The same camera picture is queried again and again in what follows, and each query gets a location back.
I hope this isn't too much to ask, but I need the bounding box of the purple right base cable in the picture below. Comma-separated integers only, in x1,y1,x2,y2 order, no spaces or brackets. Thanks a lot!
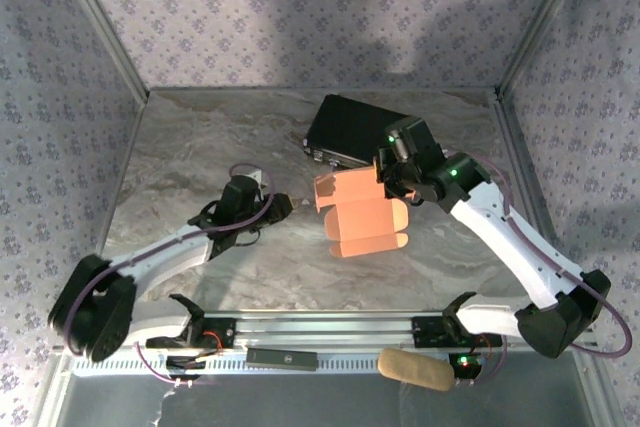
468,334,510,388

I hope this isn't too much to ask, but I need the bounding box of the grey metal shelf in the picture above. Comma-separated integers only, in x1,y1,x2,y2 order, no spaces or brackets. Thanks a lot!
37,349,626,427

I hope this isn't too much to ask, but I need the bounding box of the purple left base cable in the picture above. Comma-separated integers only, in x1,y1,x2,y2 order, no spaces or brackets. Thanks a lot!
134,340,197,389

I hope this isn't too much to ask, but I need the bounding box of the grey metal frame post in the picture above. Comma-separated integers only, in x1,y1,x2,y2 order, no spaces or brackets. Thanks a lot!
49,0,150,101
497,0,596,98

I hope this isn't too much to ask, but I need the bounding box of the brown paper box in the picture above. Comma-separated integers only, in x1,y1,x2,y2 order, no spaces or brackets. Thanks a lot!
312,161,412,259

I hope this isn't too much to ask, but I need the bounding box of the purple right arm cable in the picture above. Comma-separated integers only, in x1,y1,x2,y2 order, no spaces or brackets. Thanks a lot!
442,146,634,359

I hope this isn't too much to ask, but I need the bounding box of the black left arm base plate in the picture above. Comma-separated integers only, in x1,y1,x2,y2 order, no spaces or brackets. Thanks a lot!
187,314,238,351

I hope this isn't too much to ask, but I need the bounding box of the tan foam pad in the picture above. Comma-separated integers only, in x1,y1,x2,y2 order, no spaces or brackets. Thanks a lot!
377,346,456,392

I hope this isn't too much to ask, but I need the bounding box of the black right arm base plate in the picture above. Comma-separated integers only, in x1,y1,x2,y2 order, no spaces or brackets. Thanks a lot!
410,315,504,349

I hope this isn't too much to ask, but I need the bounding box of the small black rectangular device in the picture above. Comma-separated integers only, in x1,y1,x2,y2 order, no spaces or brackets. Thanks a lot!
245,346,319,373

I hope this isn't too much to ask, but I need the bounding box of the grey metal side rail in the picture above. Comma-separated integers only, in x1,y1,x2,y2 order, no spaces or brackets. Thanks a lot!
492,89,569,311

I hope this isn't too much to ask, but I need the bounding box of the silver aluminium mounting rail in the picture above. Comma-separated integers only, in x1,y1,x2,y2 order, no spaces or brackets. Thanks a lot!
199,309,531,351

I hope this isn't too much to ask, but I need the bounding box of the black plug connector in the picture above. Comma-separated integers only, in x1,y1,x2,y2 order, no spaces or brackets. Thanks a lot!
166,354,207,379

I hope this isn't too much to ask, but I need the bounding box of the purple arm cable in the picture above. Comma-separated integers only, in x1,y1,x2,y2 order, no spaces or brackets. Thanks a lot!
62,161,276,348
442,146,634,359

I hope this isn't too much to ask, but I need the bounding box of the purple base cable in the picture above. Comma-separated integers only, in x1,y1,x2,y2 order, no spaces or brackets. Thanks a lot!
468,334,510,388
134,340,197,389

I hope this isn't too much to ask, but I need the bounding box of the black case with silver latches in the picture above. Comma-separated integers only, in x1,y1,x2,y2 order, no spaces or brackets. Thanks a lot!
303,93,426,169

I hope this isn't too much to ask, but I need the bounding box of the black board with green light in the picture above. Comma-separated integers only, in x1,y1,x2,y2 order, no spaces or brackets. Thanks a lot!
448,352,484,381

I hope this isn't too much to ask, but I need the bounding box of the white slotted cable duct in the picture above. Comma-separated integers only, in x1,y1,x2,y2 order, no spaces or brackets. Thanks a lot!
72,346,482,379

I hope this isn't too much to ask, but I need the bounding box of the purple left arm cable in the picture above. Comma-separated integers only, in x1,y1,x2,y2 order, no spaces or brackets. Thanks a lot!
62,161,276,348

